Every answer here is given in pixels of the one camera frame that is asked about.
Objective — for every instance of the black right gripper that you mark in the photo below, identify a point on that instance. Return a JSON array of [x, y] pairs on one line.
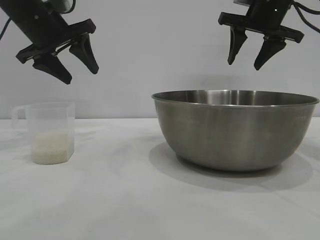
[[266, 15]]

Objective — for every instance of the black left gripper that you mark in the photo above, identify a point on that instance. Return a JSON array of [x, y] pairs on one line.
[[42, 22]]

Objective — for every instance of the clear plastic measuring cup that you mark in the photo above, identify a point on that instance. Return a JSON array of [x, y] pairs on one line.
[[52, 117]]

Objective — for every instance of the stainless steel mixing bowl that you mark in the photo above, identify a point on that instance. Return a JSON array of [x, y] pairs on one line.
[[232, 135]]

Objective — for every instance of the white uncooked rice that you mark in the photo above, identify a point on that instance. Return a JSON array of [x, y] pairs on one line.
[[50, 150]]

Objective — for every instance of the right wrist camera grey housing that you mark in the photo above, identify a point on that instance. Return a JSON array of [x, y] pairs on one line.
[[241, 2]]

